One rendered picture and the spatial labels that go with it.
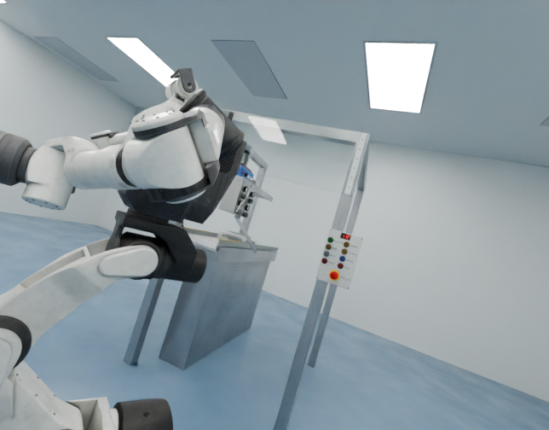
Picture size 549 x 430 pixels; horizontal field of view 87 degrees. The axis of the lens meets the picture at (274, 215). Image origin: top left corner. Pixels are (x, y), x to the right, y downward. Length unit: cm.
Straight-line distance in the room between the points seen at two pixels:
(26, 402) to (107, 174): 67
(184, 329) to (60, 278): 132
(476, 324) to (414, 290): 83
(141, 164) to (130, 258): 44
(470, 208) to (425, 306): 153
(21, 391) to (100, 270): 33
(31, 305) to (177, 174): 56
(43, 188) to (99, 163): 15
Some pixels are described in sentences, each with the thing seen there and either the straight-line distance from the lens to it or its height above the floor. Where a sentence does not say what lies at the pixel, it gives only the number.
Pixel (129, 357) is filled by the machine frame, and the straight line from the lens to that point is 212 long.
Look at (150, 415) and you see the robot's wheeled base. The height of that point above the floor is 34.
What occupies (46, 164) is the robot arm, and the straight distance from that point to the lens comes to 66.
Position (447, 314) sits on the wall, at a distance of 488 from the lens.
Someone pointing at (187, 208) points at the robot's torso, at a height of 99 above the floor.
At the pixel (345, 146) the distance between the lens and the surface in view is 164.
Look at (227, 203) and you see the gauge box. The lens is 180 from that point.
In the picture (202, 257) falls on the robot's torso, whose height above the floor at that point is 86.
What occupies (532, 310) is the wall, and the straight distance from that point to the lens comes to 511.
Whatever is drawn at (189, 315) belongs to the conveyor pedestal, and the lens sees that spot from 207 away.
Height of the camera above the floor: 100
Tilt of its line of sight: 3 degrees up
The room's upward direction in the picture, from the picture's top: 17 degrees clockwise
